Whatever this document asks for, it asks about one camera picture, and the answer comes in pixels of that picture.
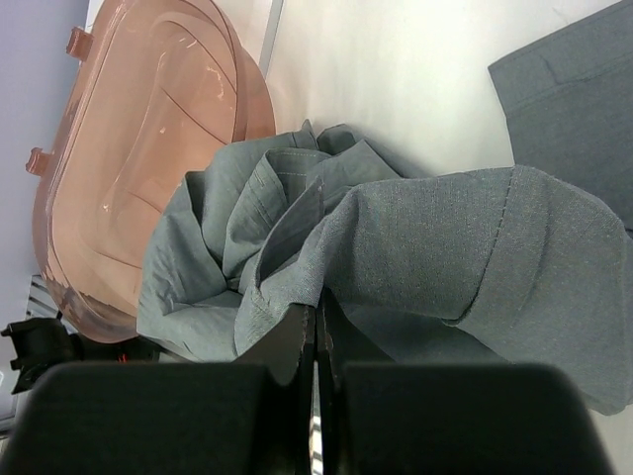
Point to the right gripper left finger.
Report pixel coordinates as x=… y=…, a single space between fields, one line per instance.
x=250 y=416

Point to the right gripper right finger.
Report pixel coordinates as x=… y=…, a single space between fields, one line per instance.
x=381 y=417

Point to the grey shirt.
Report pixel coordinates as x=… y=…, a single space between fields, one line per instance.
x=526 y=263

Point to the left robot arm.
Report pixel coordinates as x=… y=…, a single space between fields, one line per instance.
x=41 y=343

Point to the pink plastic basin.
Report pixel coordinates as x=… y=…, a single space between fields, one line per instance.
x=160 y=87

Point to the clothes rack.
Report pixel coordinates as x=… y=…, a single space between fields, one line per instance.
x=270 y=35

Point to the aluminium mounting rail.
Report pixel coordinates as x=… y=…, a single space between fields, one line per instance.
x=40 y=303

